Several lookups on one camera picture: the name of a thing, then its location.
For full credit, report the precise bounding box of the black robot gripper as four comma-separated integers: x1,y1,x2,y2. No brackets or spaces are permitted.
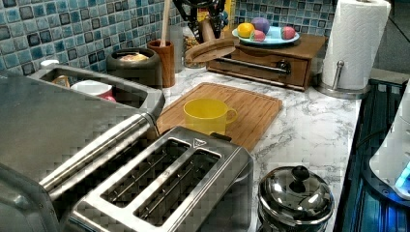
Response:
172,0,226,44

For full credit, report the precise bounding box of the round wooden lid with knob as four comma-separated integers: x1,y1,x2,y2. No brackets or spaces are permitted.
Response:
185,18,238,63

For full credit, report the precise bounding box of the bamboo cutting board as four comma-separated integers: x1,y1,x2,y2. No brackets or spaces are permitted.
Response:
157,82,282,152

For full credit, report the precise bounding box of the glass jar with contents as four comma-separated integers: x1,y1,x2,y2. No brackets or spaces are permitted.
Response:
183,26,206,69

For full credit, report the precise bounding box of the yellow toy fruit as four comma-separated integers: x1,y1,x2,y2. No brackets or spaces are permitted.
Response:
237,22,254,39

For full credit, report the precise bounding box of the brown wooden utensil cup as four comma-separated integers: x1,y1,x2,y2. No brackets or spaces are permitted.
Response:
148,40,175,88

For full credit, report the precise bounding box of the purple toy fruit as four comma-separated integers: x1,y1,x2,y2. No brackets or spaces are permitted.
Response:
251,17,270,34

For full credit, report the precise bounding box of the pink green toy fruit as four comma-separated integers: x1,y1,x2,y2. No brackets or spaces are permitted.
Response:
249,30,266,43

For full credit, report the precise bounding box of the light blue plate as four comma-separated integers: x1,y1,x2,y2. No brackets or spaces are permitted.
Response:
232,26,300,46

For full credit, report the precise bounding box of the dark grey round canister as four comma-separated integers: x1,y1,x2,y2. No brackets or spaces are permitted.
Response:
106,47,162,89

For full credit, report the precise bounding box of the pink toy fruit right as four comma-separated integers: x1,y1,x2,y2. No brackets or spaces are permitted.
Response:
280,26,296,40

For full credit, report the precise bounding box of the yellow plastic mug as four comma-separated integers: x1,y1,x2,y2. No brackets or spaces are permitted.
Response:
183,98,238,135

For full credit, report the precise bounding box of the wooden drawer box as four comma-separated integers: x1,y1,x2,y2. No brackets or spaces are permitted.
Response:
206,34,327,91

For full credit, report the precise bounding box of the grey dish rack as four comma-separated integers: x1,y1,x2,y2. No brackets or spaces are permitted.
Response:
30,64,165,120

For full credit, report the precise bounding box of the white and pink bowl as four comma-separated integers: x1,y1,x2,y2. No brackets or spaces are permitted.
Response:
72,80,116,102

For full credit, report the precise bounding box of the white paper towel roll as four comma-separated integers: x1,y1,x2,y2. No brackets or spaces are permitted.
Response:
322,0,391,90

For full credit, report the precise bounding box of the stainless steel toaster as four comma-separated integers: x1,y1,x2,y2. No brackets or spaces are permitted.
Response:
71,127,253,232

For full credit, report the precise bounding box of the metal paper towel holder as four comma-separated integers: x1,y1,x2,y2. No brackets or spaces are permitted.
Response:
313,60,371,100

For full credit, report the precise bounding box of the steel pot with black knob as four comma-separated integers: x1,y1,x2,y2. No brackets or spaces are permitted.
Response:
257,165,335,232

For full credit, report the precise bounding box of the white electric kettle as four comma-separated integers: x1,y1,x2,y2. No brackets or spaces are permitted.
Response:
360,80,409,208

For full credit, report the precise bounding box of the wooden utensil handle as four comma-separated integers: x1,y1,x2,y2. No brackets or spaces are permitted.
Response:
160,0,171,47

